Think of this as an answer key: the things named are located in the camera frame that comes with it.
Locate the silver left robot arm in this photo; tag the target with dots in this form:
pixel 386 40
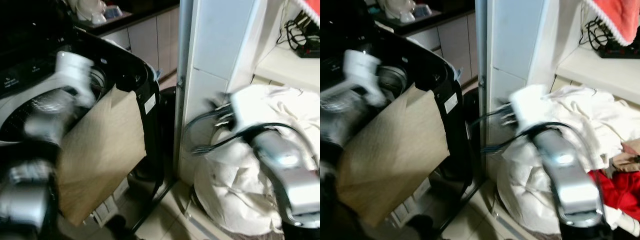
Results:
pixel 345 107
pixel 44 116

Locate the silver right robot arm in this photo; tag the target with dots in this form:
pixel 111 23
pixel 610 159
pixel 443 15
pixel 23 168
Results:
pixel 286 166
pixel 565 171

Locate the beige kitchen counter cabinet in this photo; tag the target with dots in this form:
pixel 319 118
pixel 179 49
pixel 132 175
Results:
pixel 146 36
pixel 452 37

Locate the black power strip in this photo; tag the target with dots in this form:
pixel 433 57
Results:
pixel 309 51
pixel 620 52

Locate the brown cardboard sheet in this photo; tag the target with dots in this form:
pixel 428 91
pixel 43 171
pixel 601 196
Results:
pixel 100 150
pixel 395 155

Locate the brown garment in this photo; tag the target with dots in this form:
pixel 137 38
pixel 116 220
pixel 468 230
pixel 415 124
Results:
pixel 627 157

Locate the red garment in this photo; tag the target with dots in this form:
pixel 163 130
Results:
pixel 620 192

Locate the red towel with white trim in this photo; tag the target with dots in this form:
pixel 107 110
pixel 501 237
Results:
pixel 612 15
pixel 310 9

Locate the white countertop appliance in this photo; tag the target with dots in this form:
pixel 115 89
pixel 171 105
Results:
pixel 90 11
pixel 396 9

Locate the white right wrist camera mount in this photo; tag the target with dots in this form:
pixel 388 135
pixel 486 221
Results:
pixel 245 107
pixel 527 107

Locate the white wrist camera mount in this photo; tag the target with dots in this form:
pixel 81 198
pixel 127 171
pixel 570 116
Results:
pixel 75 67
pixel 362 65
pixel 527 107
pixel 245 107

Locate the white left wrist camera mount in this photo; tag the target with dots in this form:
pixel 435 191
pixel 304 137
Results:
pixel 75 67
pixel 362 65

